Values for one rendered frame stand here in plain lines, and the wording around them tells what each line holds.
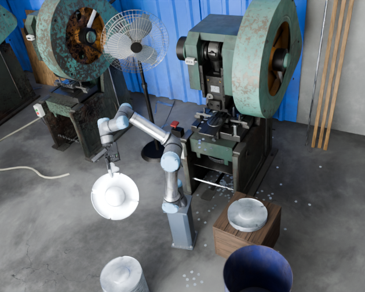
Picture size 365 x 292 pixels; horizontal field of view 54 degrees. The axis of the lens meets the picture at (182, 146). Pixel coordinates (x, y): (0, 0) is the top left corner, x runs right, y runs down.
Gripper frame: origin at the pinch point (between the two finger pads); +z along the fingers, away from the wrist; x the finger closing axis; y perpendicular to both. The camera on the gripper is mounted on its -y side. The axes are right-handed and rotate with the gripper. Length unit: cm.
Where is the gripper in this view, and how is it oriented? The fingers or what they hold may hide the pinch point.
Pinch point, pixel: (110, 176)
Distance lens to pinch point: 223.2
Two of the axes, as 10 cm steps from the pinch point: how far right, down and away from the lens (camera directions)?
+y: 9.8, -2.1, 0.6
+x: -0.4, 1.2, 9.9
